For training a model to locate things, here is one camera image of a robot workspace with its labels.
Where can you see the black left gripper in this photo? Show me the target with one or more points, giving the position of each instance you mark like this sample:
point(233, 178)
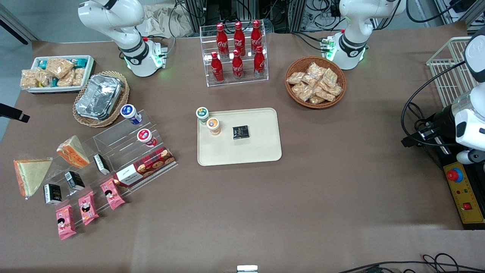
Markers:
point(442, 120)

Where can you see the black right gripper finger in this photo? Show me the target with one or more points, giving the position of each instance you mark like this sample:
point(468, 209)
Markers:
point(15, 113)

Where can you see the triangular sandwich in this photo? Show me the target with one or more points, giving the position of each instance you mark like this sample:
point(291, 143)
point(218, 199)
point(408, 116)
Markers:
point(74, 151)
point(32, 174)

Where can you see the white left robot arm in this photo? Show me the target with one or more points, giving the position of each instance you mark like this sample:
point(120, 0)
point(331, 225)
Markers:
point(354, 41)

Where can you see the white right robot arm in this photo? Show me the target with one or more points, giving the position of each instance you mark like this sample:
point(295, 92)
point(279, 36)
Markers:
point(113, 22)

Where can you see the beige plastic tray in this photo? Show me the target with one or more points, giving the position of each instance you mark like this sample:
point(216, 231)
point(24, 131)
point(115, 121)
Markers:
point(261, 151)

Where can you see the rice cracker snack pack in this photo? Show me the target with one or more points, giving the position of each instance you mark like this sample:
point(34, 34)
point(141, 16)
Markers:
point(78, 77)
point(325, 94)
point(65, 80)
point(329, 77)
point(295, 78)
point(335, 90)
point(302, 92)
point(44, 77)
point(28, 79)
point(316, 100)
point(59, 67)
point(315, 69)

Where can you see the white rectangular bin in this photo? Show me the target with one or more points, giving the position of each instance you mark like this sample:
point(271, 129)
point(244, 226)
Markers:
point(60, 90)

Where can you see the red emergency stop button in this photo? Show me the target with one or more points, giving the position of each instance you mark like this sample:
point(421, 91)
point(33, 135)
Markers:
point(454, 174)

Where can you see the teal snack packet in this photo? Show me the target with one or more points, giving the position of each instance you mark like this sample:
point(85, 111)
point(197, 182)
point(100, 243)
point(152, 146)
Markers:
point(80, 63)
point(42, 64)

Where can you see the yellow panel black control box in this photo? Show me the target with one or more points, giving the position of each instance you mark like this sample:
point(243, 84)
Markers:
point(468, 193)

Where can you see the aluminium foil container stack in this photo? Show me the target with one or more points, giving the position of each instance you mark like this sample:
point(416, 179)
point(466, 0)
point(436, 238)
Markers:
point(98, 96)

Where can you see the small black carton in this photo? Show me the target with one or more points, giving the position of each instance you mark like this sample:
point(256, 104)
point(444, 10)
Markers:
point(53, 193)
point(74, 180)
point(101, 163)

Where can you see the clear acrylic stepped shelf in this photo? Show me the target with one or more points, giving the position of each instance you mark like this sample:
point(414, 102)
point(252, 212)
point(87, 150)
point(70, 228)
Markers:
point(113, 138)

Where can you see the oval wicker basket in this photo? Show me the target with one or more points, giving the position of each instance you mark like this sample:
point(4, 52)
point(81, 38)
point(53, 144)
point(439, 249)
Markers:
point(123, 98)

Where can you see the blue lid yogurt cup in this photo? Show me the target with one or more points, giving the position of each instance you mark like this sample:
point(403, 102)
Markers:
point(129, 112)

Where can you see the pink snack packet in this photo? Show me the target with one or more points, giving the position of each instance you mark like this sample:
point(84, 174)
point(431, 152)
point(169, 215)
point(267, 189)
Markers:
point(65, 223)
point(111, 194)
point(88, 208)

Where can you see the red lid yogurt cup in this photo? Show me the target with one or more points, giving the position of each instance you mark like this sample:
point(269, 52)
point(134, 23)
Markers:
point(146, 136)

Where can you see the round wicker basket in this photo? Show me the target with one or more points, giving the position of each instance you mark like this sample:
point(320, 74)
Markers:
point(293, 62)

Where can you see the red plaid cookie box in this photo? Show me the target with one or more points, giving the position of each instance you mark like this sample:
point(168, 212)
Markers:
point(147, 165)

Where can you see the red cola bottle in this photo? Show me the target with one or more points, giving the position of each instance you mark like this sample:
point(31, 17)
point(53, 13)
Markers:
point(237, 67)
point(222, 41)
point(217, 70)
point(259, 64)
point(256, 38)
point(239, 40)

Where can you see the small black snack box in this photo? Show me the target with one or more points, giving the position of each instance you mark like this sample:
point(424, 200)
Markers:
point(240, 132)

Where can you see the beige crumpled cloth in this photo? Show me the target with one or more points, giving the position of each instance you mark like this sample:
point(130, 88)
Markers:
point(163, 21)

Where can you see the green lid cup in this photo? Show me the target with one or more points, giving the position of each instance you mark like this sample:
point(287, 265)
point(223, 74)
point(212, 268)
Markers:
point(202, 113)

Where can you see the clear acrylic bottle rack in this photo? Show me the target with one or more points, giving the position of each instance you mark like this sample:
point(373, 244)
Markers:
point(204, 81)

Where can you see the orange lid cup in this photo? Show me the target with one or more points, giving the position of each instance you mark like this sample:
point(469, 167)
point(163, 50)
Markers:
point(213, 124)

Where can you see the white device edge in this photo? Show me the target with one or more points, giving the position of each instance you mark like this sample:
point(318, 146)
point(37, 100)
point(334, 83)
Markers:
point(247, 269)

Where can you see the grey metal frame bar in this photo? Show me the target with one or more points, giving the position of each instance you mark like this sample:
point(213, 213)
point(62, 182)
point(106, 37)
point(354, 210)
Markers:
point(19, 22)

